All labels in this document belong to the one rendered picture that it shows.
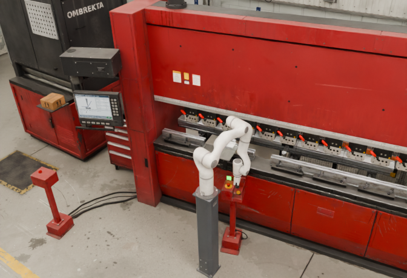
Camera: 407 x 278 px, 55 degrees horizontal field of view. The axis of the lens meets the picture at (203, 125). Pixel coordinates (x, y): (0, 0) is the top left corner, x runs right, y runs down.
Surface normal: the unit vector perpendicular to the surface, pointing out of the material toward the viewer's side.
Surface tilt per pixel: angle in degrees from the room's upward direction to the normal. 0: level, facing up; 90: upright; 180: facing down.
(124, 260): 0
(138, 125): 90
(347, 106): 90
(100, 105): 90
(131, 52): 90
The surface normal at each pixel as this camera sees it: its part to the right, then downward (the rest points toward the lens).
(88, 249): -0.03, -0.85
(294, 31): -0.43, 0.49
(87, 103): -0.17, 0.53
